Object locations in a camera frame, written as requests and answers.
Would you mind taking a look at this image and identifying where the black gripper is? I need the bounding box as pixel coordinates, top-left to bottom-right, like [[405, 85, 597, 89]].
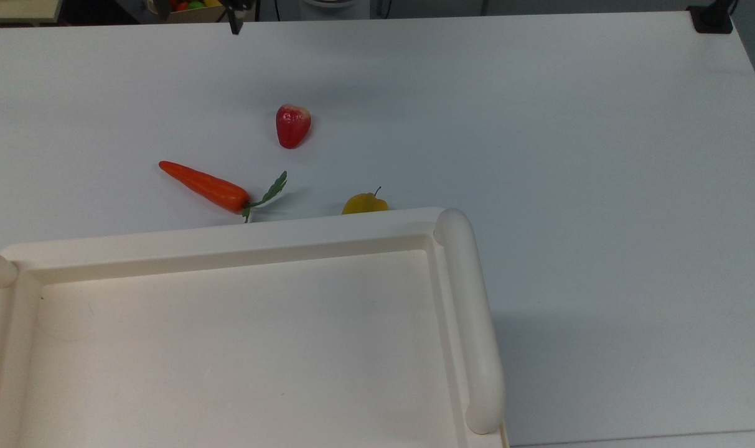
[[223, 0, 254, 35]]

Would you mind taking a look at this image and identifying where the cardboard box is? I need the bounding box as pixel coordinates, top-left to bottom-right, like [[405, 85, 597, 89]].
[[146, 0, 230, 25]]

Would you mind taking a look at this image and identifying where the red toy strawberry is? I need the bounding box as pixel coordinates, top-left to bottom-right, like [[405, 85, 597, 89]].
[[275, 103, 312, 151]]

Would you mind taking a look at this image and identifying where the orange toy carrot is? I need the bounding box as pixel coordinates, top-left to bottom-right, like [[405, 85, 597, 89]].
[[158, 160, 289, 224]]

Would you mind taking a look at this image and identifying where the beige wooden desk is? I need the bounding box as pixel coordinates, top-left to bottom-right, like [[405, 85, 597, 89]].
[[0, 0, 64, 26]]

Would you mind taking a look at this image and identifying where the yellow toy starfruit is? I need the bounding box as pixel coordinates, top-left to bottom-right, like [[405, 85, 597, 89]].
[[341, 186, 390, 216]]

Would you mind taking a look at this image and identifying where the black camera stand clamp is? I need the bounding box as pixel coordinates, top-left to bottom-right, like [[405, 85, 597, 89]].
[[687, 0, 738, 35]]

